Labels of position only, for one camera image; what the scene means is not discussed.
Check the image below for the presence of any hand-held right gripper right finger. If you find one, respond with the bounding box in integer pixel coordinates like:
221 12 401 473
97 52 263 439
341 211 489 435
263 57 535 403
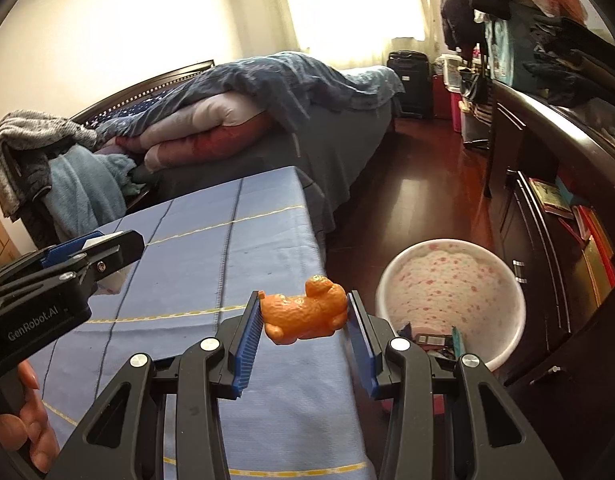
346 290 563 480

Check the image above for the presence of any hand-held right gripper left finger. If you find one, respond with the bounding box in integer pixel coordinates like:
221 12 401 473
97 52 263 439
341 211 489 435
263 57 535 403
50 290 265 480

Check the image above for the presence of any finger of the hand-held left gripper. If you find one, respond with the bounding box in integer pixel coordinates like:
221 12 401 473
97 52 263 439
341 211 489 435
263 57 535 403
0 232 104 286
62 230 144 286

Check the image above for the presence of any orange toy dog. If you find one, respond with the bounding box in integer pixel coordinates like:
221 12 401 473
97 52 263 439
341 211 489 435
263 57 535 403
260 275 348 346

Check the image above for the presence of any white plastic basin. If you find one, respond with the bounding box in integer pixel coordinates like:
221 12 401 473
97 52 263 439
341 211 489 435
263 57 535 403
376 238 527 373

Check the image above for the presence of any person's left hand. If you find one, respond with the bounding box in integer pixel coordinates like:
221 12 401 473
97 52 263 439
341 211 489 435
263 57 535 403
0 360 60 475

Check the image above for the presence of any dark snack wrapper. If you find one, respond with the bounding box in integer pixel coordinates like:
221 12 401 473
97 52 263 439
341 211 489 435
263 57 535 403
398 324 455 357

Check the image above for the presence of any blue tablecloth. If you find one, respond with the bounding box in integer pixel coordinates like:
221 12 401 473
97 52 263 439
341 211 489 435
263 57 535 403
24 165 378 480

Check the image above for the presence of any light blue towel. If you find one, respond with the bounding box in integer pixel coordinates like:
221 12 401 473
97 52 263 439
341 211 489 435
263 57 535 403
42 145 143 241

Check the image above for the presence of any red quilt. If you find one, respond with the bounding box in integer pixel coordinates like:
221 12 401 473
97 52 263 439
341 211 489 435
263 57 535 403
152 115 273 167

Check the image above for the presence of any dark wooden headboard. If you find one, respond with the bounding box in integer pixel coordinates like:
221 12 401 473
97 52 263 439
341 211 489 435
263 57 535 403
70 60 215 126

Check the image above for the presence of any pale pink quilt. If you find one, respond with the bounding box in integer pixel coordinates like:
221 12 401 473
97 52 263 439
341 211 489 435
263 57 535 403
144 92 268 171

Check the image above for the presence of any grey bed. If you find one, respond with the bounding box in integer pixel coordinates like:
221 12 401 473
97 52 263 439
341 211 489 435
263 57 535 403
70 60 405 233

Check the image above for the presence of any dark wooden dresser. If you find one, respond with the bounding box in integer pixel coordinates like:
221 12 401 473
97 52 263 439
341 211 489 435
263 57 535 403
485 77 615 480

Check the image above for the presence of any green cover book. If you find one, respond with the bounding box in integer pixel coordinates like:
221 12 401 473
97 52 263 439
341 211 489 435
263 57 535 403
530 177 573 218

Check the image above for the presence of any blue patterned blanket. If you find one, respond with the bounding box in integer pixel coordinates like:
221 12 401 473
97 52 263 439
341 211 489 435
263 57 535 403
94 51 405 133

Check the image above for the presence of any striped bag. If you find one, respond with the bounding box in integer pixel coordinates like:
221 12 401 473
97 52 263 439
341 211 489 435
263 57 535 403
460 102 493 143

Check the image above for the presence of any row of red books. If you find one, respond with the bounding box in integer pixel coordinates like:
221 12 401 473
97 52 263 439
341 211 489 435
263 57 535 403
572 205 615 306

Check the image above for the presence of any teal box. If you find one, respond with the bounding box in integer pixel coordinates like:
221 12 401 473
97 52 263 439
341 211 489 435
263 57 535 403
555 180 577 208

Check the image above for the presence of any red suitcase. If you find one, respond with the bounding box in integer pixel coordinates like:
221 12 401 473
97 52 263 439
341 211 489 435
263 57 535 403
432 75 453 121

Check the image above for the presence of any black suitcase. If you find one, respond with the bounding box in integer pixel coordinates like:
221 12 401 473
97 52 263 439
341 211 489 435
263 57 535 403
387 51 433 120

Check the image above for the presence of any black handbag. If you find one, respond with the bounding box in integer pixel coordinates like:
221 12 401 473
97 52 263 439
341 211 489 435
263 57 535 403
457 67 491 106

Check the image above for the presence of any white storage box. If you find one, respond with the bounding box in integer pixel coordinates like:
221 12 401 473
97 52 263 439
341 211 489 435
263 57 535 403
435 52 463 93

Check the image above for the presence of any teal printed bag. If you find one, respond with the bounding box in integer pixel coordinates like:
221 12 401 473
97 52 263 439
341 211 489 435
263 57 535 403
485 15 538 91

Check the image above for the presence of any bright curtained window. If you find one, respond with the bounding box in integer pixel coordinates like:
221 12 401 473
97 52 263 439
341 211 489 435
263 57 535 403
282 0 428 68

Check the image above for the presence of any black hanging jacket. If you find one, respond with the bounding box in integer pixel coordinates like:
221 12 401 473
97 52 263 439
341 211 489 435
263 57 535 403
440 0 488 53

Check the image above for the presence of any pile of dark folded clothes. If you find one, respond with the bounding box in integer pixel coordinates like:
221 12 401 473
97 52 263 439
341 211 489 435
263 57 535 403
522 15 615 111

